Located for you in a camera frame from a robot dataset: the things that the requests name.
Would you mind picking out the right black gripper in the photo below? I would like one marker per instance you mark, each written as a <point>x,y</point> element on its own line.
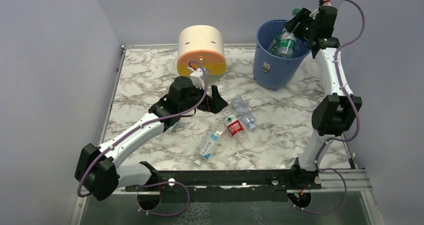
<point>301,19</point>

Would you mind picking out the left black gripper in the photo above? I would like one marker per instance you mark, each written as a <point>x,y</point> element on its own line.
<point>209,100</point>

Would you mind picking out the green white label bottle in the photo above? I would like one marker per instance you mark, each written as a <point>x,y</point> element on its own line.
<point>285,43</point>

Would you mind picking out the green tinted bottle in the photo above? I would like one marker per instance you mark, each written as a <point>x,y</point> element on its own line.
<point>275,42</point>

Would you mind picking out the blue green label bottle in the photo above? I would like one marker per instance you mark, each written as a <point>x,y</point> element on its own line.
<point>175,127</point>

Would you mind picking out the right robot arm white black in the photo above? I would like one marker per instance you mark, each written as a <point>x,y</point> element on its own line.
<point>339,107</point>

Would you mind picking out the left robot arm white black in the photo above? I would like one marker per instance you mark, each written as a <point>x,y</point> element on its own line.
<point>97,170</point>

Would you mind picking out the blue plastic bin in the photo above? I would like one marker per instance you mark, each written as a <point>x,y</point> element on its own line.
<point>270,71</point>

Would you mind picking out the clear unlabelled bottle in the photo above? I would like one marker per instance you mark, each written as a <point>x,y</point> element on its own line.
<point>222,86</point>

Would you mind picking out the white suntory label bottle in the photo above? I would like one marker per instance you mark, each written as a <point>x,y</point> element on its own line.
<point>209,144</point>

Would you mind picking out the red nongfu label bottle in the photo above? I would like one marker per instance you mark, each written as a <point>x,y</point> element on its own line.
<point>234,126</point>

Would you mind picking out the clear blue tinted bottle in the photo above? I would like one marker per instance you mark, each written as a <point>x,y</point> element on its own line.
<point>243,112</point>

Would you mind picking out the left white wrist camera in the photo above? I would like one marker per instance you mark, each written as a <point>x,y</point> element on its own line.
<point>197,77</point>

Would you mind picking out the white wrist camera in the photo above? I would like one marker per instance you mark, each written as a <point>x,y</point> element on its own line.
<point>197,77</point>
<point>320,3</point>

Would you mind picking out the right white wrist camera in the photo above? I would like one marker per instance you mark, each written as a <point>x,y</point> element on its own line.
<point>320,3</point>

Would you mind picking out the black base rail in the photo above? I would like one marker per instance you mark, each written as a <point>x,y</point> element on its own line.
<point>221,186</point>

